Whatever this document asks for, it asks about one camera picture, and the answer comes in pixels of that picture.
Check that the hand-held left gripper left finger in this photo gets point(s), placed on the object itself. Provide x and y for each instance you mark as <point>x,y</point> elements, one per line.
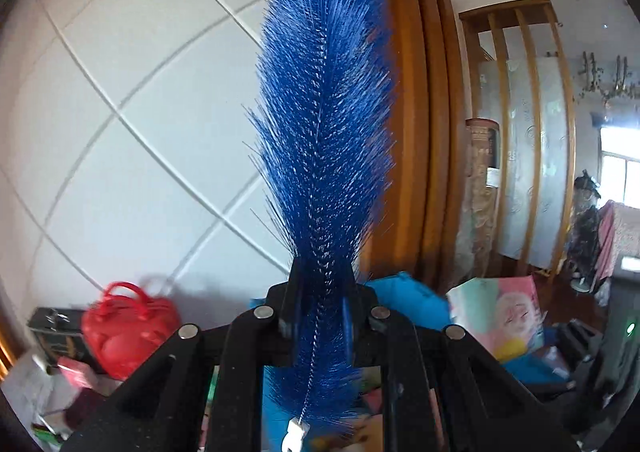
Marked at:
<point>287,304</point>

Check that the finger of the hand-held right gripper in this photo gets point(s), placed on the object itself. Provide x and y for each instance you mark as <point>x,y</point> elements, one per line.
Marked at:
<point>577,339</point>

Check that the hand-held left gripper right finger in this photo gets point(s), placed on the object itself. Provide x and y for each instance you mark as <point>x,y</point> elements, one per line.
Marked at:
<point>364,309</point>

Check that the blue fabric storage bin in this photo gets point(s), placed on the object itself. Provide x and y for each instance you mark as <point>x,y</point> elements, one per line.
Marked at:
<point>410,302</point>

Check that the blue bristle brush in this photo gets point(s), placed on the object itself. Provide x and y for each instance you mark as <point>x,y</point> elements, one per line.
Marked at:
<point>325,132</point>

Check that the colourful picture board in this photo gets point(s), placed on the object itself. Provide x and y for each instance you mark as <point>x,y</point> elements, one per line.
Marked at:
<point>500,312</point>

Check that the dark draped stand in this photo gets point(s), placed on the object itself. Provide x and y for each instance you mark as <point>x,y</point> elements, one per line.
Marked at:
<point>585,232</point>

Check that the pink patterned cloth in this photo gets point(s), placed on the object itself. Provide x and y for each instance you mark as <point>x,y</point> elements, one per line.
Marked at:
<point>622,237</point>

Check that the red plastic handbag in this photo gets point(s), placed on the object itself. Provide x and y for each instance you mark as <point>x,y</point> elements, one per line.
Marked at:
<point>125,332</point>

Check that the rolled patterned mat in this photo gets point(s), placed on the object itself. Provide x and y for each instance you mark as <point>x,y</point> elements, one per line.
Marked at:
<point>482,192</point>

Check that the window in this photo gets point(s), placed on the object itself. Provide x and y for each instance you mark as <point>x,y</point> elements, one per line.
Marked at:
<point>620,167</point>

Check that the wooden slatted room divider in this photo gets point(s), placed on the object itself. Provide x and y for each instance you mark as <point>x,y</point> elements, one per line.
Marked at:
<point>530,132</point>

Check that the small pink box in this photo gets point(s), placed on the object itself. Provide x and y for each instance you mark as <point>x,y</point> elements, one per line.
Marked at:
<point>75,372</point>

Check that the purple cloth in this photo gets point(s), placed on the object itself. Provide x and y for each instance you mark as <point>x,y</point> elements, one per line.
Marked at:
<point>85,412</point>

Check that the dark rectangular box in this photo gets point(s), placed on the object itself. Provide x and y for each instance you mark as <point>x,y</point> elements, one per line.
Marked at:
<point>52,332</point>

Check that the hanging vine decoration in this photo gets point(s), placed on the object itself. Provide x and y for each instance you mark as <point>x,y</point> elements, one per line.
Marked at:
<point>607,82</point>

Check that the white plastic bag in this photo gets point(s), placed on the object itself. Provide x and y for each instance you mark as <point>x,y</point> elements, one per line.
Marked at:
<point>25,377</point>

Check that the wooden wall frame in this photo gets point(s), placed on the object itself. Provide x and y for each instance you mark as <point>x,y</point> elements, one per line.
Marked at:
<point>415,107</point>

